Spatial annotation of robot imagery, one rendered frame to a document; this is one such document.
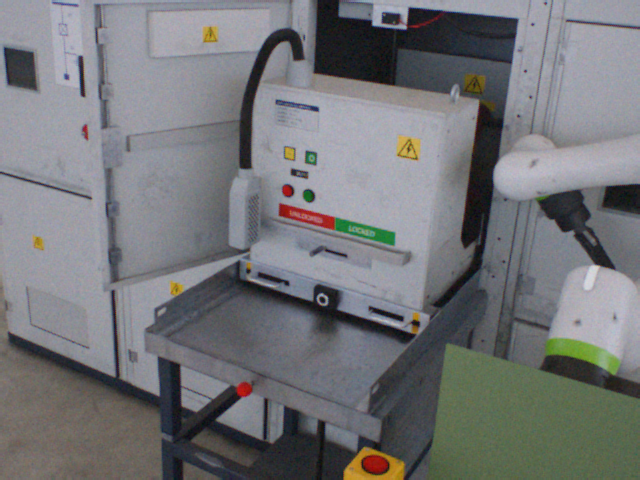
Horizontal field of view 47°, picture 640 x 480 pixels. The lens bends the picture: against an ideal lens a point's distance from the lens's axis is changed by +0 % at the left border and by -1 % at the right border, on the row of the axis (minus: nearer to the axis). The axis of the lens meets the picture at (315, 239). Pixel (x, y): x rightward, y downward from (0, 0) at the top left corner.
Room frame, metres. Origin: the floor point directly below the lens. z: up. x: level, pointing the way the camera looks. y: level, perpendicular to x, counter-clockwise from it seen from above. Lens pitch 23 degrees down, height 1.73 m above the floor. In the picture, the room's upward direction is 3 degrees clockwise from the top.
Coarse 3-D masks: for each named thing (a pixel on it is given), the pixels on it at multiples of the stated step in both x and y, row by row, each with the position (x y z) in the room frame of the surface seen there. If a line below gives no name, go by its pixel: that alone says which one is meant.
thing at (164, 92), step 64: (128, 0) 1.77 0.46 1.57; (192, 0) 1.89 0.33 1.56; (256, 0) 2.03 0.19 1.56; (128, 64) 1.80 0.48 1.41; (192, 64) 1.92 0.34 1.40; (128, 128) 1.80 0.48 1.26; (192, 128) 1.90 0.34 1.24; (128, 192) 1.79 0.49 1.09; (192, 192) 1.92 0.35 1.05; (128, 256) 1.78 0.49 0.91; (192, 256) 1.92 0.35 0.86
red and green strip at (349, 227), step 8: (280, 208) 1.73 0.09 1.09; (288, 208) 1.72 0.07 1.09; (296, 208) 1.71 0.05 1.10; (288, 216) 1.72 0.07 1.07; (296, 216) 1.71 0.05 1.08; (304, 216) 1.70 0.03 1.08; (312, 216) 1.69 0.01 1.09; (320, 216) 1.68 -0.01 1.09; (328, 216) 1.67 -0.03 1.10; (312, 224) 1.69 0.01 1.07; (320, 224) 1.68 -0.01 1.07; (328, 224) 1.67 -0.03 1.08; (336, 224) 1.65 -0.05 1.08; (344, 224) 1.64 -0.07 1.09; (352, 224) 1.63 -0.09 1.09; (360, 224) 1.62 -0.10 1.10; (344, 232) 1.64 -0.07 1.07; (352, 232) 1.63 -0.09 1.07; (360, 232) 1.62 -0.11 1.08; (368, 232) 1.61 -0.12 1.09; (376, 232) 1.60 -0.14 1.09; (384, 232) 1.59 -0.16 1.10; (392, 232) 1.58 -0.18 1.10; (376, 240) 1.60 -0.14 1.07; (384, 240) 1.59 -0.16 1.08; (392, 240) 1.58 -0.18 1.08
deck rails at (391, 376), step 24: (192, 288) 1.62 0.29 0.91; (216, 288) 1.70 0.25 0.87; (240, 288) 1.75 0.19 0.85; (168, 312) 1.54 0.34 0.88; (192, 312) 1.61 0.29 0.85; (456, 312) 1.67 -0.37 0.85; (168, 336) 1.49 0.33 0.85; (432, 336) 1.53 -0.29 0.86; (408, 360) 1.40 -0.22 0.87; (384, 384) 1.29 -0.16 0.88; (360, 408) 1.24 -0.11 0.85
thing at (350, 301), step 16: (240, 272) 1.78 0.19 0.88; (272, 272) 1.73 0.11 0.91; (288, 272) 1.71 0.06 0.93; (272, 288) 1.73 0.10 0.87; (288, 288) 1.70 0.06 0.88; (304, 288) 1.68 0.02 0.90; (336, 288) 1.64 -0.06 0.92; (352, 304) 1.61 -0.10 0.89; (368, 304) 1.59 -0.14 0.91; (384, 304) 1.57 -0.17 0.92; (400, 320) 1.55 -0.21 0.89
